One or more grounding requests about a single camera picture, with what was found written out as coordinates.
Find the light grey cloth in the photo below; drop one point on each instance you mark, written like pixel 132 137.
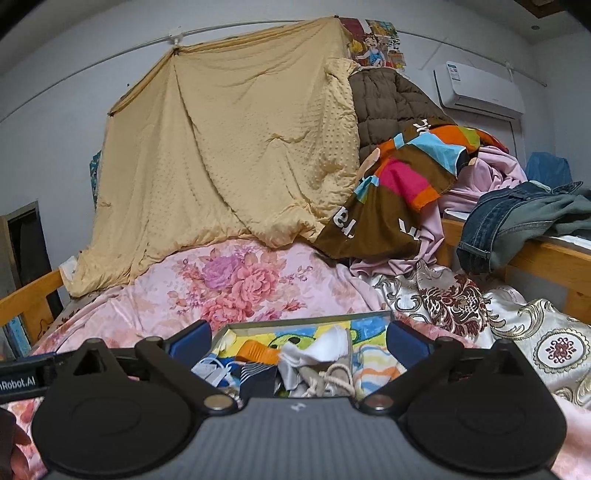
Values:
pixel 293 376

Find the colourful striped cloth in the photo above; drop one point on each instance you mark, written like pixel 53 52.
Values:
pixel 374 369

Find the blue patterned board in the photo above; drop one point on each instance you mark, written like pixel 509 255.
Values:
pixel 14 334

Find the blue denim jeans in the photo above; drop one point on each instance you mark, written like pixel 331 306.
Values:
pixel 545 217

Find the brown quilted jacket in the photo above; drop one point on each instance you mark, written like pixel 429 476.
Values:
pixel 383 106

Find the small colourful wall poster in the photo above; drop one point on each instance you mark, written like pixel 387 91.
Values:
pixel 94 180

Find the yellow dotted blanket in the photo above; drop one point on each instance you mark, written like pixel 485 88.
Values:
pixel 207 161

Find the brown colourful patchwork cloth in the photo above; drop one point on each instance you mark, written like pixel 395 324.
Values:
pixel 383 207

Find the grey storage box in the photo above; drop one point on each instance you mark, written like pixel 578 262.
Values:
pixel 295 321

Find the person's left hand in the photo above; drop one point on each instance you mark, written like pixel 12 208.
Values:
pixel 16 454

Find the pale pink cloth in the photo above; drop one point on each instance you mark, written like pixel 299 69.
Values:
pixel 489 175

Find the dark wooden door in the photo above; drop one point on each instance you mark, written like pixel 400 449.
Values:
pixel 25 240

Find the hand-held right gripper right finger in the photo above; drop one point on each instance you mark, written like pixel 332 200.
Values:
pixel 406 344

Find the white air conditioner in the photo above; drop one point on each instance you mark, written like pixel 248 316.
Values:
pixel 480 87

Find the wooden bed frame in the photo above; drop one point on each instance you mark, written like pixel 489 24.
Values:
pixel 554 263

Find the cartoon print towel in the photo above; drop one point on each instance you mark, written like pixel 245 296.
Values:
pixel 295 340

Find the dark striped sock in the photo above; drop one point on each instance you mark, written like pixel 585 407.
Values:
pixel 256 381

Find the pink floral quilt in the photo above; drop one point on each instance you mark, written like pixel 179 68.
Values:
pixel 254 281

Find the wooden slatted bed rail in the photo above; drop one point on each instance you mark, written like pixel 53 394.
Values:
pixel 32 295

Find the cartoon wall poster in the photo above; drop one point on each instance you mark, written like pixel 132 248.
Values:
pixel 374 46

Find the white wall pipe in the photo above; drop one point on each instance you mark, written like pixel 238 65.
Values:
pixel 177 38

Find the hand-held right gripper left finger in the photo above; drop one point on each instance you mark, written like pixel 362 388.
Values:
pixel 191 344

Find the white gauze towel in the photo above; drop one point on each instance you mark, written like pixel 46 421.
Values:
pixel 323 346

